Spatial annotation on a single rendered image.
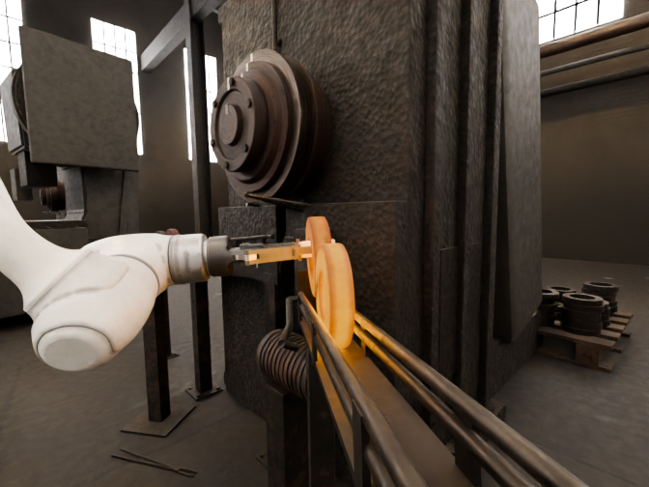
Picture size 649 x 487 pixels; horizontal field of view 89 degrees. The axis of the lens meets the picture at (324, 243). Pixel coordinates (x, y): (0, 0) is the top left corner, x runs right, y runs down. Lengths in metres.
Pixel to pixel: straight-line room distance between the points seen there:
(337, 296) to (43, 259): 0.36
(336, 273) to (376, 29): 0.77
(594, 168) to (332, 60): 5.95
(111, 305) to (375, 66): 0.85
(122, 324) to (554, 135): 6.81
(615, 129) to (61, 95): 6.91
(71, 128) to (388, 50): 3.02
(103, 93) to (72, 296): 3.37
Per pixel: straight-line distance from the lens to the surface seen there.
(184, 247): 0.62
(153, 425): 1.66
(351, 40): 1.12
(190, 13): 9.09
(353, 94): 1.06
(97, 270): 0.52
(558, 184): 6.85
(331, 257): 0.45
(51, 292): 0.51
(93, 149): 3.65
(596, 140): 6.84
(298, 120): 0.98
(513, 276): 1.67
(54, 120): 3.62
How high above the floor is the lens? 0.85
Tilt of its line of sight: 5 degrees down
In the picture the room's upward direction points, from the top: 1 degrees counter-clockwise
